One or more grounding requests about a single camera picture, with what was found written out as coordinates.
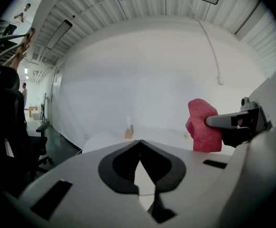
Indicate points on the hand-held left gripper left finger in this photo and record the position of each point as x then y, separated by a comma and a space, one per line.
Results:
109, 172

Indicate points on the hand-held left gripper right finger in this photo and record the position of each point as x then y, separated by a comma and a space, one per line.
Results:
171, 172

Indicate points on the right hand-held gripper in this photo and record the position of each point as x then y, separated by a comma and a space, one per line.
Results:
257, 120

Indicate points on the red cloth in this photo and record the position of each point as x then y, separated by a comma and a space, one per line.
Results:
202, 132

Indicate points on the round white table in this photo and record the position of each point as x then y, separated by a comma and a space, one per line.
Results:
166, 136

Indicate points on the black metal rack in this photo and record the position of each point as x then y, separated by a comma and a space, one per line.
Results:
43, 108

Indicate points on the cardboard box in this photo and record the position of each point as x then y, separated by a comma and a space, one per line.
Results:
33, 108

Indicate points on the black office chair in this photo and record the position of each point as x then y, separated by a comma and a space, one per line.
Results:
7, 117

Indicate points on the curved stair railing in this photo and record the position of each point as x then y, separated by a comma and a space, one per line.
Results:
23, 45

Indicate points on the white wall junction box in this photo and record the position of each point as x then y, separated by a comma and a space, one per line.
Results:
221, 80

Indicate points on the white wall conduit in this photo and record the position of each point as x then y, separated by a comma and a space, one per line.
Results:
210, 43

